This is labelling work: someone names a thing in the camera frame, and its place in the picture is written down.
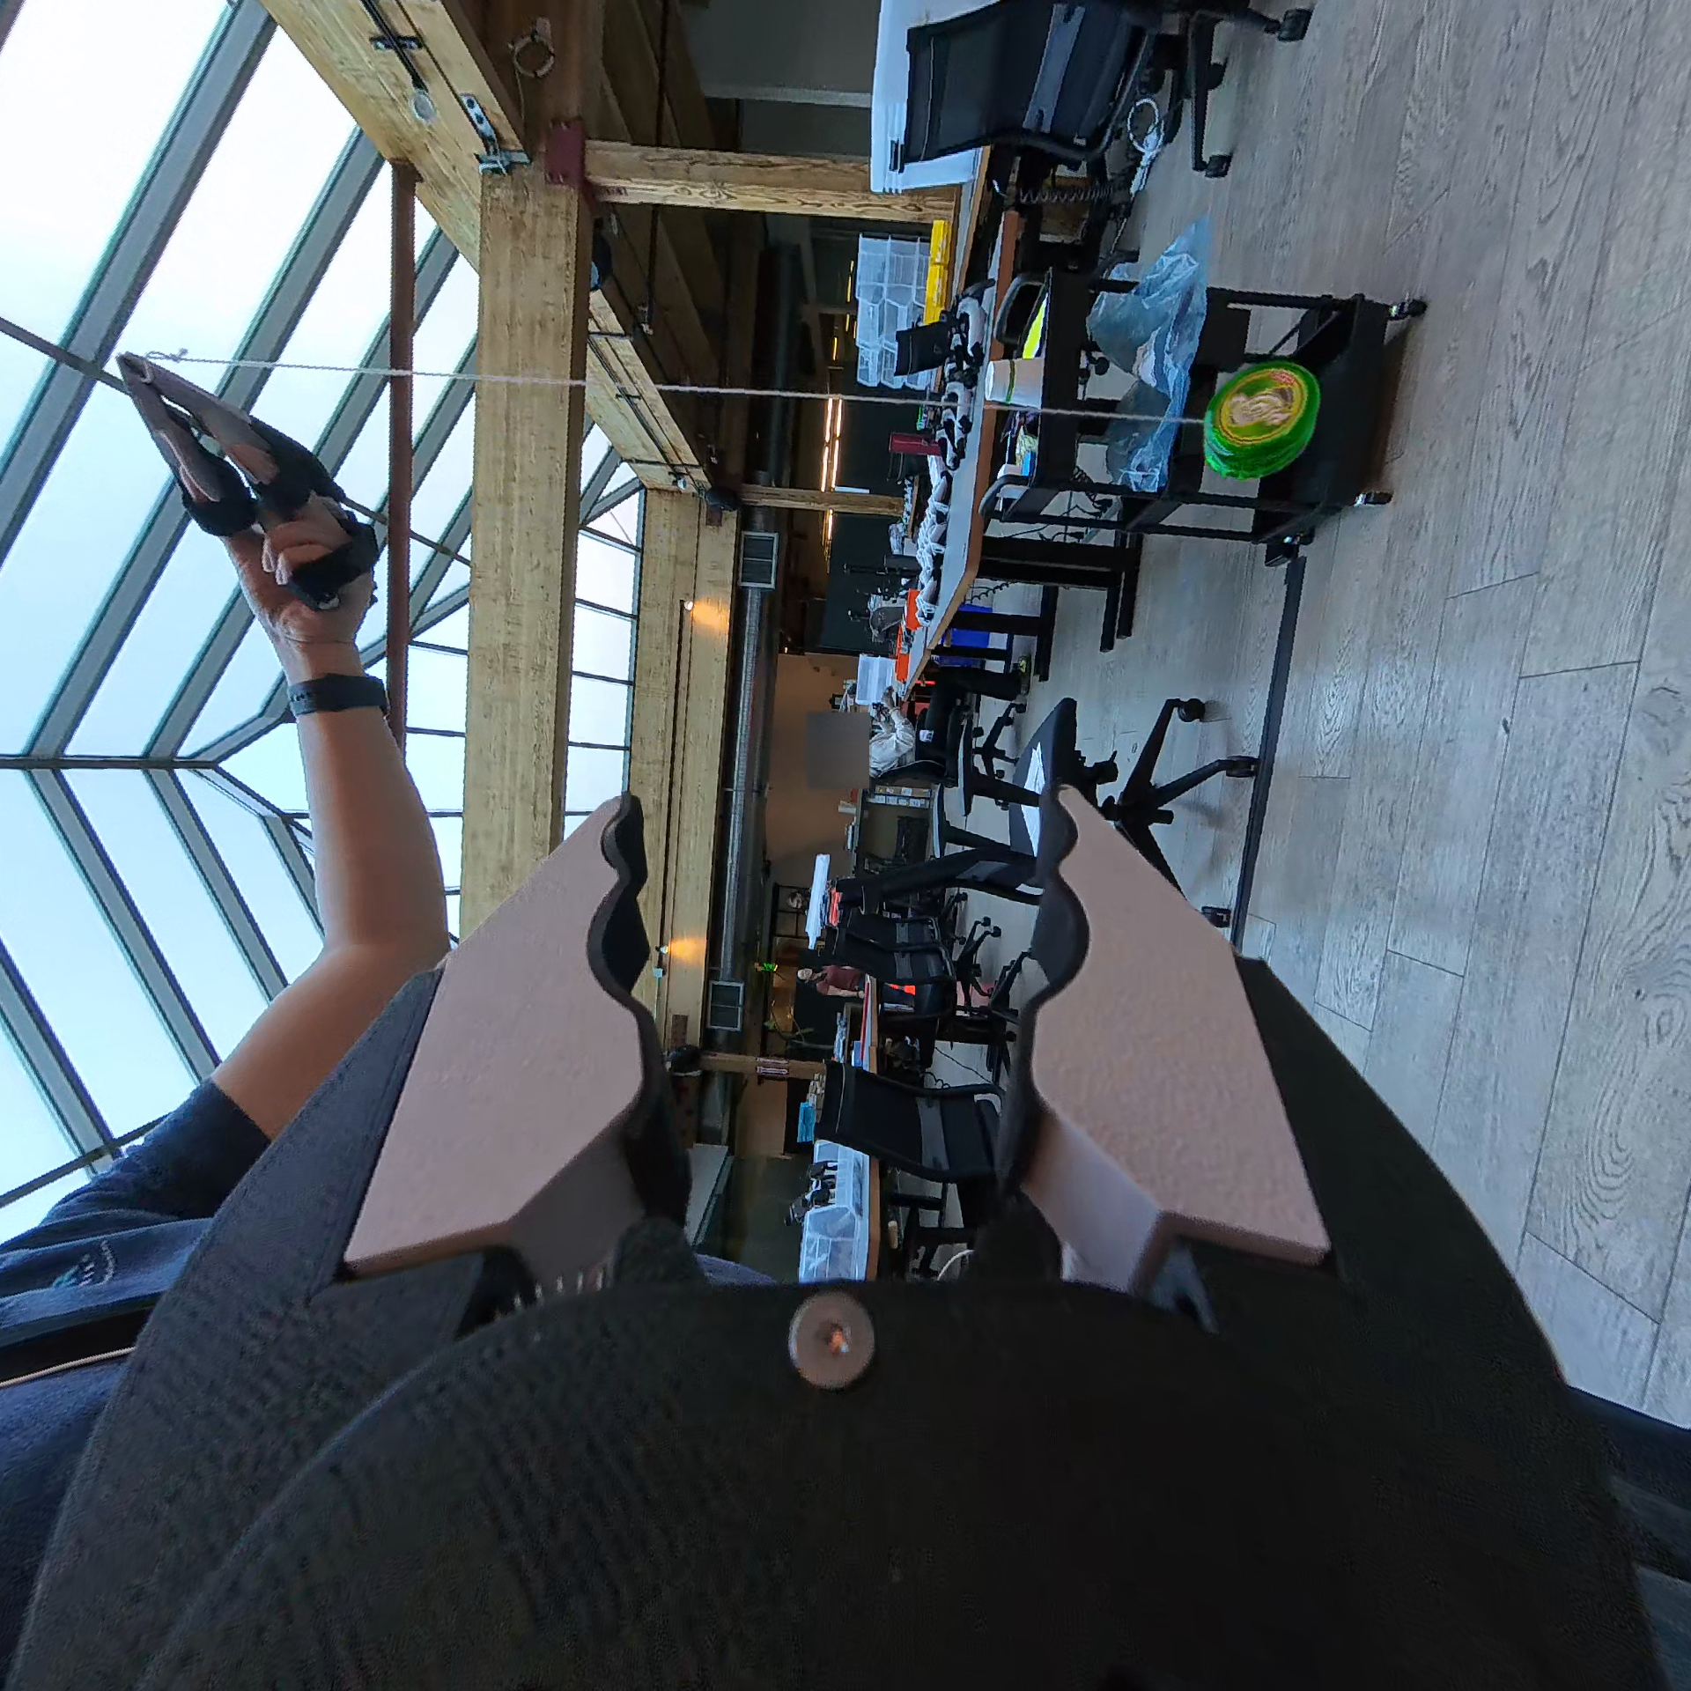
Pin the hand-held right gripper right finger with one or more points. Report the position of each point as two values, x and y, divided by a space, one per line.
1164 1058

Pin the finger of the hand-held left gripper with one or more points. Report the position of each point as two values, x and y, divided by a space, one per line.
200 456
200 404

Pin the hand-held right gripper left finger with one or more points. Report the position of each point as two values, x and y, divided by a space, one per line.
515 1058

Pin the green yoyo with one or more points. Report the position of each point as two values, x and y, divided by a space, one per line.
1263 417

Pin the person's left hand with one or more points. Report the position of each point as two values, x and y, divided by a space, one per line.
296 616

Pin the black wristband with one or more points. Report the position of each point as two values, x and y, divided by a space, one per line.
337 694

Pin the black office chair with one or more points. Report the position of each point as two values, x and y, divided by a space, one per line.
912 1125
1058 806
1020 81

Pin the clear plastic organizer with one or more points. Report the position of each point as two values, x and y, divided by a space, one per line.
837 1234

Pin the long grey desk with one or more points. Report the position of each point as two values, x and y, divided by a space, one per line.
973 463

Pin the black utility cart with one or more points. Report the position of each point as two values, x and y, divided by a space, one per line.
1349 397

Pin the white paper cup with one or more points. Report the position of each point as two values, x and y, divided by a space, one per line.
1013 381

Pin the clear plastic bag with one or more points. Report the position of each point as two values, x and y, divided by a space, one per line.
1151 331

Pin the metal air duct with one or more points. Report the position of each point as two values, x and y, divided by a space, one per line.
749 767

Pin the wooden post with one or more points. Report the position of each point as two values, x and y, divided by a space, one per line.
768 180

